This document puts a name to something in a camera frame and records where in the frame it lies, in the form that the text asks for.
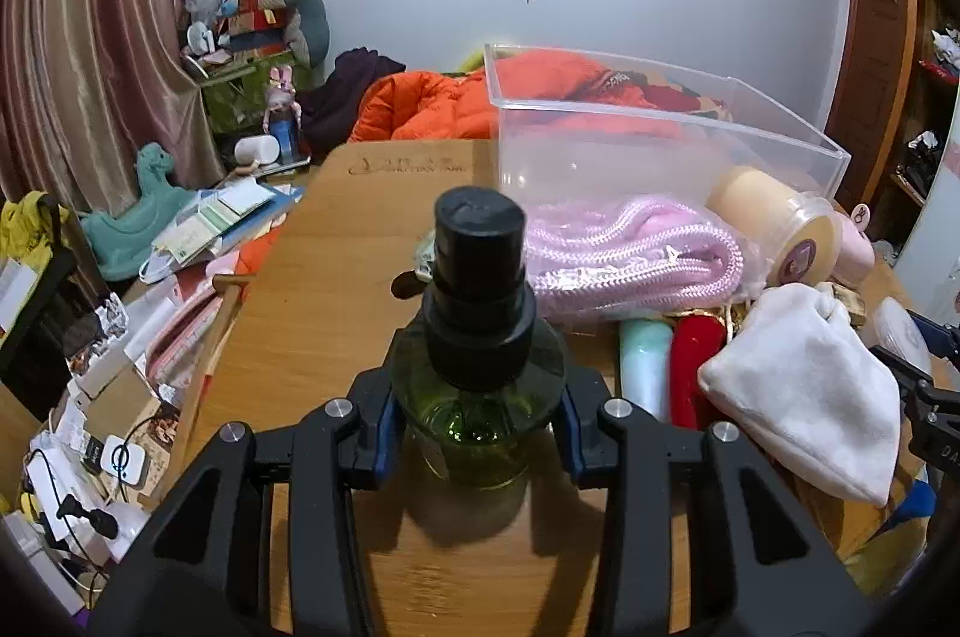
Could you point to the clear plastic bin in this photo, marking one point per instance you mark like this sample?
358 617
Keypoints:
600 157

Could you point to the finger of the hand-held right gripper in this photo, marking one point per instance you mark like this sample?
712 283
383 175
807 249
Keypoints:
937 333
911 378

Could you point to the dark purple cloth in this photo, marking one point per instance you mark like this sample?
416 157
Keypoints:
352 82

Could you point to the white hub device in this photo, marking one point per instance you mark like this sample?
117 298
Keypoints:
124 457

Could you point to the wooden desktop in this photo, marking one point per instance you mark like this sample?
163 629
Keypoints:
315 322

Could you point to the light blue tube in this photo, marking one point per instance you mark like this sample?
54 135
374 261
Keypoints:
645 367

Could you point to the yellow cloth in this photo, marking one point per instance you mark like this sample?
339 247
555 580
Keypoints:
30 224

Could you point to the pile of papers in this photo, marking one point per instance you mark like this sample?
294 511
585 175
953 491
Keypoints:
217 224

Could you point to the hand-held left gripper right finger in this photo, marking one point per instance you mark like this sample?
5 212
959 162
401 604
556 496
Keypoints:
568 431

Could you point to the pink round container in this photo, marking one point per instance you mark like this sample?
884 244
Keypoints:
851 254

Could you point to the red velvet case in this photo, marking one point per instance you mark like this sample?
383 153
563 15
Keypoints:
694 367

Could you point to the white cloth pouch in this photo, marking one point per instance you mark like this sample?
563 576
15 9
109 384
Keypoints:
802 382

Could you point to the stack of colourful cushions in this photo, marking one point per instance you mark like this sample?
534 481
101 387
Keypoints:
255 18

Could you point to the grey pillow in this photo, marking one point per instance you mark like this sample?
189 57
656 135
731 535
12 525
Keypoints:
311 18

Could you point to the pink brown curtain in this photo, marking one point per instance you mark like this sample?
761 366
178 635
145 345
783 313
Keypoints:
90 45

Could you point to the white round pad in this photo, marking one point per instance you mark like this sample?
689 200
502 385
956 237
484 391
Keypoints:
896 326

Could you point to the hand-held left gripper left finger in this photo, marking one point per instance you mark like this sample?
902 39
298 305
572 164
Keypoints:
386 427

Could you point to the yellow green plush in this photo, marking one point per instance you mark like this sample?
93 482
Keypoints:
469 61

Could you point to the bunny doll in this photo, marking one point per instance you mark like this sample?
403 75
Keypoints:
281 108

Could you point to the teal dinosaur plush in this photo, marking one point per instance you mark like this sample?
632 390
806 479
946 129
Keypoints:
120 232

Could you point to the wooden door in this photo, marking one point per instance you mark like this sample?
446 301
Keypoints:
877 45

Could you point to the cream plastic tub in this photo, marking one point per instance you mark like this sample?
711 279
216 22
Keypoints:
757 202

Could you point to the green box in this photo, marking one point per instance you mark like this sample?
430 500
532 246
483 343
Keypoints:
240 97

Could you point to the white cup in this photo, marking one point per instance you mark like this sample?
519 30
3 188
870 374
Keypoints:
255 150

